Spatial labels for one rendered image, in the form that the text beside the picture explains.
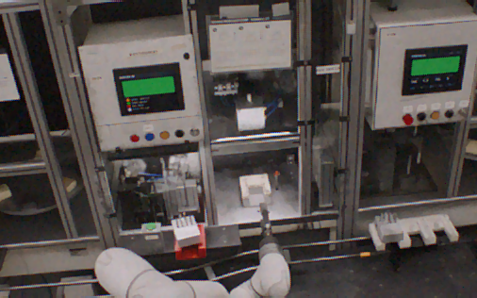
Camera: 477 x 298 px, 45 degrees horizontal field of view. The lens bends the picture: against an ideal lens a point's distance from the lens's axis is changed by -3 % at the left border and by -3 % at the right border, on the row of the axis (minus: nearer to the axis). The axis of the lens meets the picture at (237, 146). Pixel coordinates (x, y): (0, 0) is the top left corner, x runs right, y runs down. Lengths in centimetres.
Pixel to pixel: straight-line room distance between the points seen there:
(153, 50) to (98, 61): 21
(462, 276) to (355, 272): 48
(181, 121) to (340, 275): 102
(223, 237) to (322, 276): 49
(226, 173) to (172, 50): 97
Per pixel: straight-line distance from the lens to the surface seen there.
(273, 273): 210
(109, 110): 235
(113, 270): 179
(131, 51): 222
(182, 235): 251
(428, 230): 274
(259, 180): 282
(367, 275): 279
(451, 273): 286
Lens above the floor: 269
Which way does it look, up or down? 34 degrees down
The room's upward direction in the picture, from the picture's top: 5 degrees counter-clockwise
